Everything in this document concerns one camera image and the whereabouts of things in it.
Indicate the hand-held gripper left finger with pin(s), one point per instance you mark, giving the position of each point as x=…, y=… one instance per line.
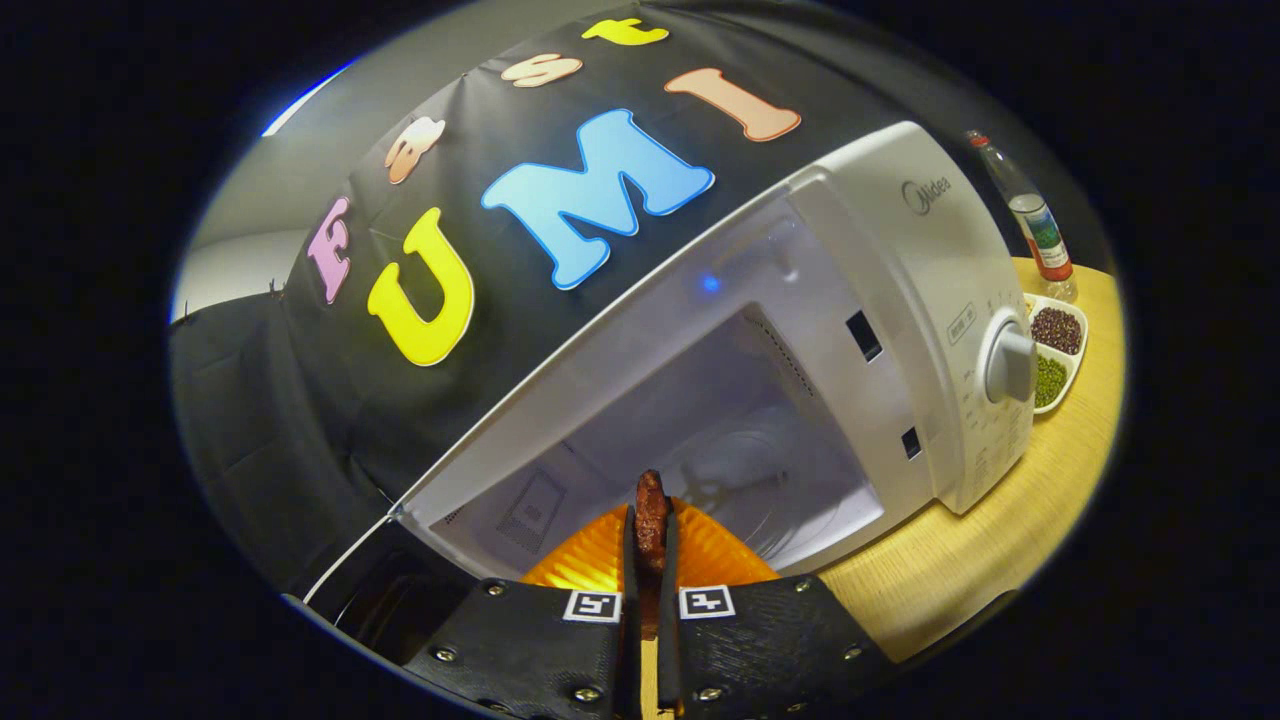
x=540, y=650

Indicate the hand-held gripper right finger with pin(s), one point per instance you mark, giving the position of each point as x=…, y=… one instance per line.
x=770, y=640

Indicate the red sausage strip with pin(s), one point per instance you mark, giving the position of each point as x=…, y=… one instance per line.
x=651, y=520

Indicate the white toaster oven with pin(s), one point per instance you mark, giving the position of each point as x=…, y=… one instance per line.
x=900, y=280

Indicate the black backdrop cloth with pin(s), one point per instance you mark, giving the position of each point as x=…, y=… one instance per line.
x=300, y=400

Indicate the white divided dish of beans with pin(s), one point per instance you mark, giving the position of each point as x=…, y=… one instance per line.
x=1055, y=350

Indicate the clear plastic bottle red cap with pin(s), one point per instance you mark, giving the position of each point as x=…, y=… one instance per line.
x=1035, y=225

